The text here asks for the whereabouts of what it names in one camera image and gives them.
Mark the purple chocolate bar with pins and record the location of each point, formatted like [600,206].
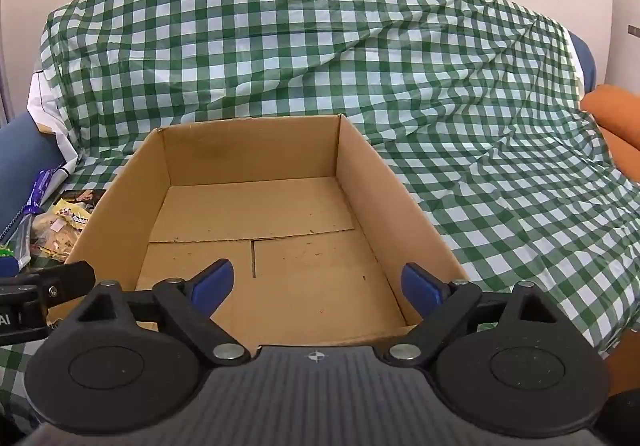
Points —
[39,188]

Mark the green checkered cloth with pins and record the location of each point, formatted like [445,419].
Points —
[474,104]

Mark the silver foil snack bar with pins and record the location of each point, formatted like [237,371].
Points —
[21,241]

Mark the clear bag of cookies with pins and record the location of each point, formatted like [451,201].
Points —
[55,232]

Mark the black chocolate bar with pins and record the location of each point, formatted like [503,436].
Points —
[87,198]

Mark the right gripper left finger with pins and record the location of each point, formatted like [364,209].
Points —
[186,307]

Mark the cardboard box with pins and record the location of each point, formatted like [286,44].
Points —
[315,224]

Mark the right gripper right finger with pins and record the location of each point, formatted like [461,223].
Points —
[443,308]

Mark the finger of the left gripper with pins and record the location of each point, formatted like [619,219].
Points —
[48,287]

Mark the orange cushion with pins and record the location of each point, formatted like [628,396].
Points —
[617,114]

